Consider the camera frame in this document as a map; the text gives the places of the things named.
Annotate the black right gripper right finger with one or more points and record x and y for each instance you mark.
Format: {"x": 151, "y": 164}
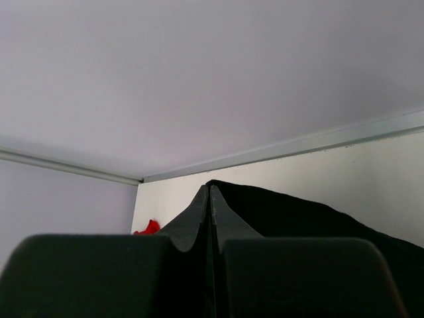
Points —
{"x": 256, "y": 276}

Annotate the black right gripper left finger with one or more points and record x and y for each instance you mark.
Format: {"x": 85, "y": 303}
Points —
{"x": 159, "y": 275}

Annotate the black t shirt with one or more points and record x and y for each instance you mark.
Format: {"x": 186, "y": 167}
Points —
{"x": 273, "y": 214}

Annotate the red t shirt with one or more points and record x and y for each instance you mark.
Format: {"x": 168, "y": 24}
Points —
{"x": 152, "y": 228}

